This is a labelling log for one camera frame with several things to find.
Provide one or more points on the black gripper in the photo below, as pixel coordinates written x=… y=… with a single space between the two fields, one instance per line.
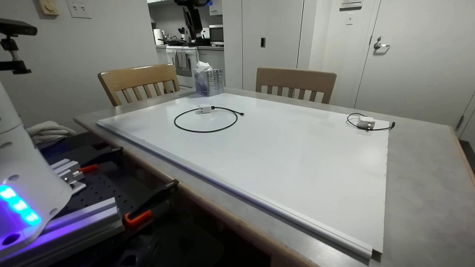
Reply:
x=194 y=16

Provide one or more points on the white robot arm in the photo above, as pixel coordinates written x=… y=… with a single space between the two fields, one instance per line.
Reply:
x=24 y=163

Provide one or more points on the microwave oven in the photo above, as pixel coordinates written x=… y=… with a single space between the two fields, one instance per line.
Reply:
x=216 y=33

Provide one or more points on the grey hanging towel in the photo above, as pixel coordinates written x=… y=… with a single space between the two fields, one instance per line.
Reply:
x=183 y=62

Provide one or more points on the white tissue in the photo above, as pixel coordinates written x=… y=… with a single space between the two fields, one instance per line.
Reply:
x=202 y=67

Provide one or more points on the white kitchen stove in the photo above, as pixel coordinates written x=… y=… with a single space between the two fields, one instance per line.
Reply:
x=171 y=64

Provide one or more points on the purple tissue box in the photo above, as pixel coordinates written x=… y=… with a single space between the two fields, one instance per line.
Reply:
x=208 y=83

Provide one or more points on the light wooden slatted chair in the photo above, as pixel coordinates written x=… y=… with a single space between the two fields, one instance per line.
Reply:
x=297 y=79
x=139 y=76

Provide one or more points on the beige round thermostat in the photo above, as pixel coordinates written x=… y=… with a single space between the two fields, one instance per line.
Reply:
x=48 y=6

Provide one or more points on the grey door sign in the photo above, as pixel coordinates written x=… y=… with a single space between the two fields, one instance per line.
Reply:
x=351 y=5

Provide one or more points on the large white whiteboard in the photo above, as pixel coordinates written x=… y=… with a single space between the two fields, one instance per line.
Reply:
x=277 y=168

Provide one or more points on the white cloth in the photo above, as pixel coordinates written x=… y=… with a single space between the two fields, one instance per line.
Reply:
x=47 y=132

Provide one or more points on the small aluminium blocks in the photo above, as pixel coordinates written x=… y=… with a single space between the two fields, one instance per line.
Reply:
x=67 y=171

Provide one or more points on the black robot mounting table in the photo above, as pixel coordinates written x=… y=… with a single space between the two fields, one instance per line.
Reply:
x=99 y=194

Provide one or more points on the white door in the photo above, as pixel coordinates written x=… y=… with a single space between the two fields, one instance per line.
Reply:
x=425 y=64

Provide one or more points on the white wall outlet plate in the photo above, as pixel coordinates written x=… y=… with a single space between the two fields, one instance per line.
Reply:
x=79 y=8

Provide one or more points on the black camera on stand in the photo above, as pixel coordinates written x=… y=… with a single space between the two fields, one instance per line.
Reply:
x=15 y=27

